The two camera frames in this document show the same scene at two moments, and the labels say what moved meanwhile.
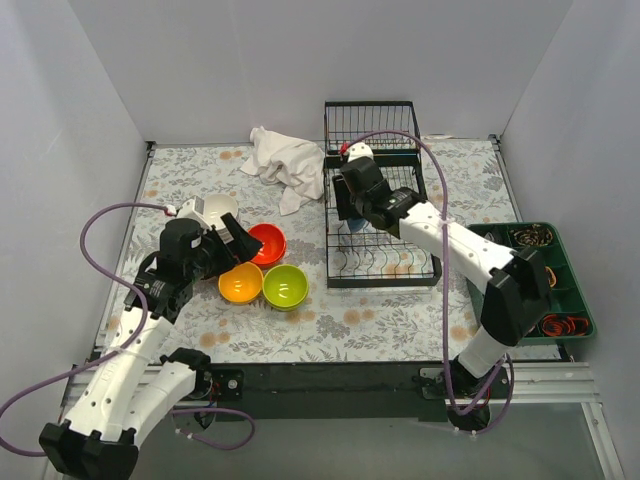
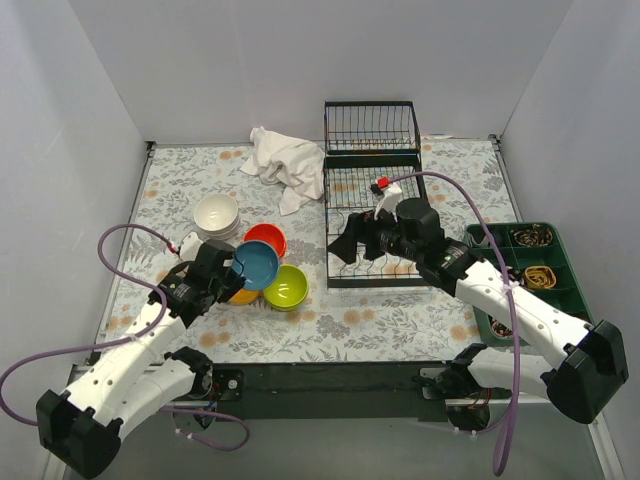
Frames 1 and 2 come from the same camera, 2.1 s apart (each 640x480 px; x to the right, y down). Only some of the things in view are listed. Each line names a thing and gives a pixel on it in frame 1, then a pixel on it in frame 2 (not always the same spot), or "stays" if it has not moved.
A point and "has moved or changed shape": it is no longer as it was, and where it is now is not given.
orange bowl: [274, 243] stays
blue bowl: [356, 223] has moved or changed shape
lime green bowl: [290, 307] stays
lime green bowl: [285, 285] stays
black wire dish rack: [370, 257] stays
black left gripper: [225, 238] -> [226, 279]
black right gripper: [341, 198] -> [370, 235]
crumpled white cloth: [297, 166] stays
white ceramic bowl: [217, 205] stays
